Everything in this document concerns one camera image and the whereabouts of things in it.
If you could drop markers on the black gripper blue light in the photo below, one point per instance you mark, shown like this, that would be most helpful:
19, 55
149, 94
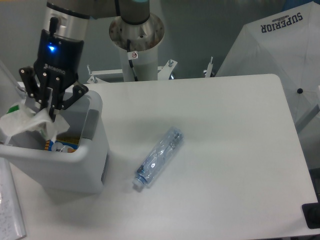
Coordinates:
56, 67

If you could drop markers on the clear plastic wrapper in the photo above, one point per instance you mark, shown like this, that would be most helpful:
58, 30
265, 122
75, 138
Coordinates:
20, 119

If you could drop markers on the clear plastic water bottle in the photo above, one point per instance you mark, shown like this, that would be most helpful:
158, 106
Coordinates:
157, 159

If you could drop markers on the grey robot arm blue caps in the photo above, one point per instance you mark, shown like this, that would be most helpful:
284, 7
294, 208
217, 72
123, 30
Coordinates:
75, 15

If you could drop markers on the white trash can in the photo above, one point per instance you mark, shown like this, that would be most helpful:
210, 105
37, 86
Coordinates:
68, 153

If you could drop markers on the blue yellow snack package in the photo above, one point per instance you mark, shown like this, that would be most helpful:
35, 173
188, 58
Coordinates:
62, 144

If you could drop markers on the white umbrella with lettering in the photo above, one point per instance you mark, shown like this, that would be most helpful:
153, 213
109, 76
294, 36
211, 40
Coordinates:
286, 44

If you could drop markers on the black device at edge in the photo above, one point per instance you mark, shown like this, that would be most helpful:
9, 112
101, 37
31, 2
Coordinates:
311, 212

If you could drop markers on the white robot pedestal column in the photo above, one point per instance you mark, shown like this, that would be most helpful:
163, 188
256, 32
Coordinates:
140, 57

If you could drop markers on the white metal base bracket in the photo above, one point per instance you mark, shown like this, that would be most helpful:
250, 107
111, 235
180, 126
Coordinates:
133, 71

